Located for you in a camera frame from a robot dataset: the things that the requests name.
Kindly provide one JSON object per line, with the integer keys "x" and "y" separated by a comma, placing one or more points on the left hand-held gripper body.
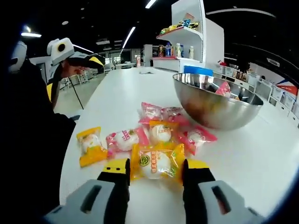
{"x": 60, "y": 52}

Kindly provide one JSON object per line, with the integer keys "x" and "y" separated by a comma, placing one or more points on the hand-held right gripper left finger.
{"x": 93, "y": 203}

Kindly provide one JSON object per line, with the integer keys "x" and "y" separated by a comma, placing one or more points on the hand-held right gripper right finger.
{"x": 222, "y": 205}

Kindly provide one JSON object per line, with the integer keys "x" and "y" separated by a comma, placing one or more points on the pile of marshmallows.
{"x": 223, "y": 89}
{"x": 123, "y": 140}

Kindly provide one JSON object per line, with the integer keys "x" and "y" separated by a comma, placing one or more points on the orange marshmallow packet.
{"x": 156, "y": 163}

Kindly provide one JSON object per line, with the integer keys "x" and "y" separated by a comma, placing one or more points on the steel bowl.
{"x": 210, "y": 112}

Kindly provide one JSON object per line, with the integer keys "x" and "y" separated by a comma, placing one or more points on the person's left hand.
{"x": 70, "y": 70}

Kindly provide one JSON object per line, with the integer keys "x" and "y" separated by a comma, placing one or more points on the white worn device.
{"x": 17, "y": 56}

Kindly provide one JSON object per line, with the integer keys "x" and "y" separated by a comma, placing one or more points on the straight ceiling light strip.
{"x": 129, "y": 37}

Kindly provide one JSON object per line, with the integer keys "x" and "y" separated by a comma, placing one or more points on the pink drink bottle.
{"x": 138, "y": 61}

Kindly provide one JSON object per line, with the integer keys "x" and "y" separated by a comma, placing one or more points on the white crumpled cloth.
{"x": 147, "y": 72}

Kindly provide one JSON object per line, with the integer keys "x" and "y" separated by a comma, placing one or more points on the red yellow drink bottle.
{"x": 161, "y": 51}

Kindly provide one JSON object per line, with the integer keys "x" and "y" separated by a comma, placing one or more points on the blue drink bottle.
{"x": 168, "y": 50}
{"x": 182, "y": 51}

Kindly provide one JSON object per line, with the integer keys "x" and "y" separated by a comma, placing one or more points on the curved ceiling light strip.
{"x": 150, "y": 3}

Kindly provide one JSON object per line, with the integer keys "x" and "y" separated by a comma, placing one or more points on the white drink bottle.
{"x": 191, "y": 52}
{"x": 178, "y": 50}

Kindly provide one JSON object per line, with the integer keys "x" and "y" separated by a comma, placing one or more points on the row of snack bags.
{"x": 187, "y": 23}

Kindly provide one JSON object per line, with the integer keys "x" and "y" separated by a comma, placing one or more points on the striped colourful card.
{"x": 189, "y": 16}

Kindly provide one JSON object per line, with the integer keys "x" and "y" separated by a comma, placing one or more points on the blue plastic bin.
{"x": 198, "y": 70}

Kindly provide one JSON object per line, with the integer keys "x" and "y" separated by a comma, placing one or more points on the row of white low cabinets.
{"x": 236, "y": 80}

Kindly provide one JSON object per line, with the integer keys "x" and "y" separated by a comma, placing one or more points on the cluster of brown bottles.
{"x": 240, "y": 75}

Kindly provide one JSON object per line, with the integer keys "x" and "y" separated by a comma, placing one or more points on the white display shelf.
{"x": 212, "y": 42}

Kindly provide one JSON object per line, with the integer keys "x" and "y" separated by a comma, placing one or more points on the ceiling air vent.
{"x": 273, "y": 61}

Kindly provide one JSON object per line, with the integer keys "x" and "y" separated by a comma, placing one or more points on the red blue wall graphic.
{"x": 288, "y": 85}

